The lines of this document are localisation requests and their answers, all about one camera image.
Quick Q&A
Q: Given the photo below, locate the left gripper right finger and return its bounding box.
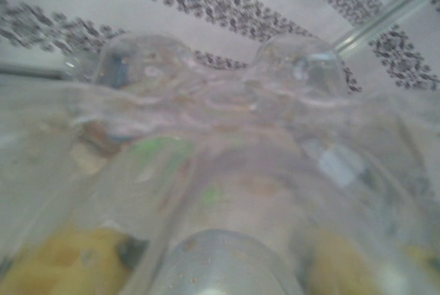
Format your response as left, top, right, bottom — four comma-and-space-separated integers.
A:
298, 228, 440, 295

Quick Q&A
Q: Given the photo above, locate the aluminium frame post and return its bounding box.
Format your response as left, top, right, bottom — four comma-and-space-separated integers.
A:
333, 0, 440, 55

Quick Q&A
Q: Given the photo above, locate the clear plastic bottle white cap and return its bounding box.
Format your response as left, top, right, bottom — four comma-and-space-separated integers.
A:
0, 32, 440, 295

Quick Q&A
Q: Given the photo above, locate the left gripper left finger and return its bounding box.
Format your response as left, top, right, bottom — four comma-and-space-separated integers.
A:
0, 226, 152, 295

